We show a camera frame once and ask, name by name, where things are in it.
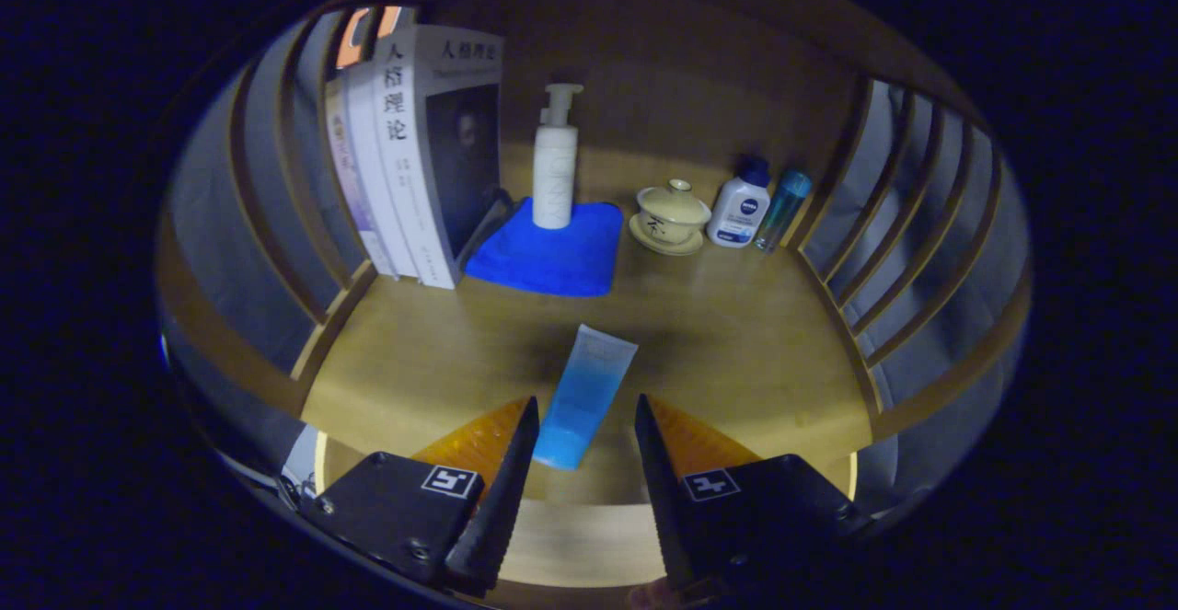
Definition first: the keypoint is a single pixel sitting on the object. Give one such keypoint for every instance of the thick white and black book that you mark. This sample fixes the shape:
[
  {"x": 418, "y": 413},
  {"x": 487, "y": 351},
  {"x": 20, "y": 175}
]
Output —
[{"x": 414, "y": 150}]

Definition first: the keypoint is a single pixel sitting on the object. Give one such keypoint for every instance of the teal bottle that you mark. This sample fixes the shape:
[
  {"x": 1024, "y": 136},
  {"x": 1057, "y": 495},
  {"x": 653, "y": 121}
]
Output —
[{"x": 782, "y": 210}]

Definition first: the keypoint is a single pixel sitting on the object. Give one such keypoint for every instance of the wooden countertop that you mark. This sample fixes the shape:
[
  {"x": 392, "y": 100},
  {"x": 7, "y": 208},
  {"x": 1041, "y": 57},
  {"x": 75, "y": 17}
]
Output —
[{"x": 736, "y": 343}]

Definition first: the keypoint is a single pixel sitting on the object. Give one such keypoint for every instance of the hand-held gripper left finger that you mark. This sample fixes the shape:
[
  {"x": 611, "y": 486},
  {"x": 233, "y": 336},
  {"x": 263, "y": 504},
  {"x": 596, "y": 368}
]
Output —
[{"x": 502, "y": 509}]

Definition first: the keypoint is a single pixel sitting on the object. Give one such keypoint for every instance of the wooden cabinet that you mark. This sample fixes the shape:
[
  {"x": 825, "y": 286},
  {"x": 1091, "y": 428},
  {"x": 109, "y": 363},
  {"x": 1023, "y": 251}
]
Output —
[{"x": 690, "y": 67}]

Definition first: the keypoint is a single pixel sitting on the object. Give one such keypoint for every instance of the thin purple book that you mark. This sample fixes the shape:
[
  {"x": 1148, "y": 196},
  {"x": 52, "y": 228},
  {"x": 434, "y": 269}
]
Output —
[{"x": 354, "y": 187}]

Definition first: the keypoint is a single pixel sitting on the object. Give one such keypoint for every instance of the blue squeeze tube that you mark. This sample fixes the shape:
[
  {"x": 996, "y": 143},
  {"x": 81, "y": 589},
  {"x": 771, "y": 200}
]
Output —
[{"x": 584, "y": 389}]

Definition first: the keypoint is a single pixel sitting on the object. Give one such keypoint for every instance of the white pump bottle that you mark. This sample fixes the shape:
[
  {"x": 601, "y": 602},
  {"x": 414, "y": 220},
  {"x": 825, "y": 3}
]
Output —
[{"x": 555, "y": 178}]

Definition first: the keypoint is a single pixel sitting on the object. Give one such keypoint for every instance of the white lotion bottle blue cap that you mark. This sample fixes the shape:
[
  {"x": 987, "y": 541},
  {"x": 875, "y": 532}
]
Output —
[{"x": 736, "y": 214}]

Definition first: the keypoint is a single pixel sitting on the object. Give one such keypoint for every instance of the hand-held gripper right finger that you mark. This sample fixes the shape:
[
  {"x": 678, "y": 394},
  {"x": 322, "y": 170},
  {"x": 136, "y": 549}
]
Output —
[{"x": 664, "y": 509}]

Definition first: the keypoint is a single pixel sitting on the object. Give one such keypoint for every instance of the thin white book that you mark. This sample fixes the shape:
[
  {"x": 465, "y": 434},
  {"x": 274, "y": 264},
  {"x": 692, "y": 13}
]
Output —
[{"x": 377, "y": 168}]

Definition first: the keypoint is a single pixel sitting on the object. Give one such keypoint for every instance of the folded blue cloth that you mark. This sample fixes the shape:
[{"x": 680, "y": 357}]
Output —
[{"x": 552, "y": 260}]

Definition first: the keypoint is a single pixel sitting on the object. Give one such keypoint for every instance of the beige lidded teacup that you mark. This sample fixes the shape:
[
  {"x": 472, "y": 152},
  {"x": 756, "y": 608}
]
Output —
[{"x": 669, "y": 214}]

